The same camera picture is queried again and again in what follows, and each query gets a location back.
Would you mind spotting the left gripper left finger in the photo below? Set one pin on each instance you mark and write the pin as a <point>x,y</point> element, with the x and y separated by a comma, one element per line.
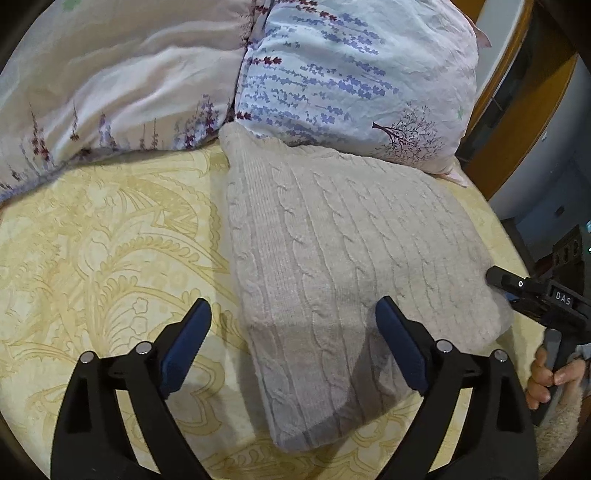
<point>90,439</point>

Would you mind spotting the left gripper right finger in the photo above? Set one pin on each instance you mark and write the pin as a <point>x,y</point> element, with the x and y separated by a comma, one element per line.
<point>473,422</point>

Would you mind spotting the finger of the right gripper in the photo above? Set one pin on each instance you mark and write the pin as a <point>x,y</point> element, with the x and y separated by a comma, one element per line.
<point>508,281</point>

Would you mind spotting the beige cable-knit sweater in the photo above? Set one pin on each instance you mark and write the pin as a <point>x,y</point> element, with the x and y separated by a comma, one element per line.
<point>317,239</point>

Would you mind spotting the person's right hand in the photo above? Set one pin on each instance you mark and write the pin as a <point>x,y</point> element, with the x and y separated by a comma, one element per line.
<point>569,377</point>

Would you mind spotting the black electronic box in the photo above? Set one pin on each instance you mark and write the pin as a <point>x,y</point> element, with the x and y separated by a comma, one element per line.
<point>571,259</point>

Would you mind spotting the fluffy white sleeve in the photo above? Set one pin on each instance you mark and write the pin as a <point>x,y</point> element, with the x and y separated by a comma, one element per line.
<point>565,422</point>

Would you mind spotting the yellow patterned bedsheet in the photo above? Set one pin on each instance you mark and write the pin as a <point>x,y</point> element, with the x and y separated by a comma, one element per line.
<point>102,259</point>

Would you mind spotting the wooden headboard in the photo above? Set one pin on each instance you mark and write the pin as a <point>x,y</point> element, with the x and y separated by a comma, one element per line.
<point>519,101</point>

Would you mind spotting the blue floral pillow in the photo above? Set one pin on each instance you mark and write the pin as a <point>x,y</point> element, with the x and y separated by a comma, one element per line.
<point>393,80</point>

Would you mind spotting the pink floral pillow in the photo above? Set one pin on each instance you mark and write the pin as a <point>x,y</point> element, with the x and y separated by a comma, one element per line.
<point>93,79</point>

